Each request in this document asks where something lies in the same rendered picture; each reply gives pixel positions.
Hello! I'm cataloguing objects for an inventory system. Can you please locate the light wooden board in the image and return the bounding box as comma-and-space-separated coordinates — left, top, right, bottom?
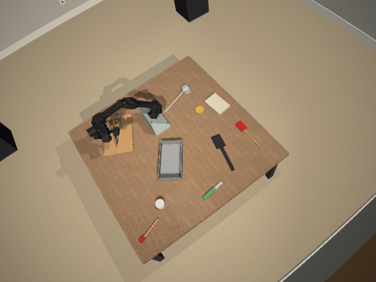
105, 113, 133, 157

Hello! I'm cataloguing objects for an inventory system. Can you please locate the cream flat rectangular block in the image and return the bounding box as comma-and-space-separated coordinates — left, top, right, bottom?
204, 93, 230, 115

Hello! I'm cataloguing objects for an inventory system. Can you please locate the yellow flat disc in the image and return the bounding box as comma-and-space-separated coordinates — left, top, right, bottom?
195, 106, 204, 114

